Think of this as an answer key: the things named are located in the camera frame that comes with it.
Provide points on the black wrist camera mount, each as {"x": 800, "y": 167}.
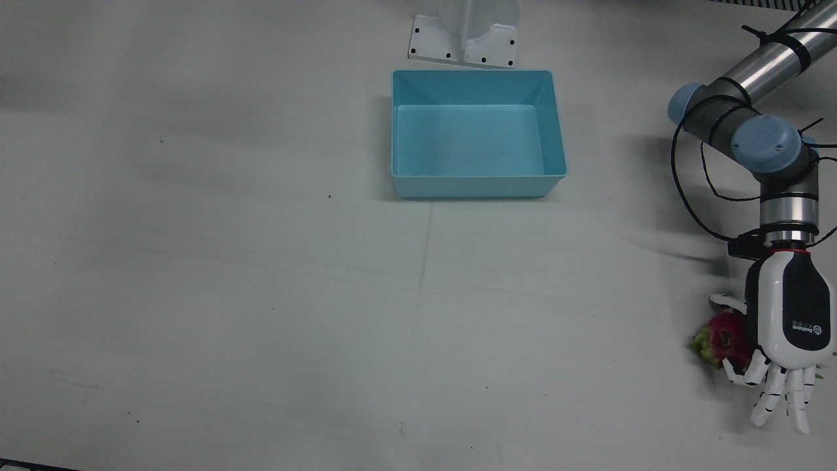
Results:
{"x": 745, "y": 245}

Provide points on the white pedestal mount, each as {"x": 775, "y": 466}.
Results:
{"x": 490, "y": 46}

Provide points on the left UR5e robot arm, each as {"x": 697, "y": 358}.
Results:
{"x": 771, "y": 147}

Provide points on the light blue plastic bin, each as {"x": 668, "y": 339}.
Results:
{"x": 471, "y": 140}

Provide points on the pink dragon fruit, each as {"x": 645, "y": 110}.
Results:
{"x": 722, "y": 340}

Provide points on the left white dexterous hand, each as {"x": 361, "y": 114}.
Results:
{"x": 794, "y": 301}

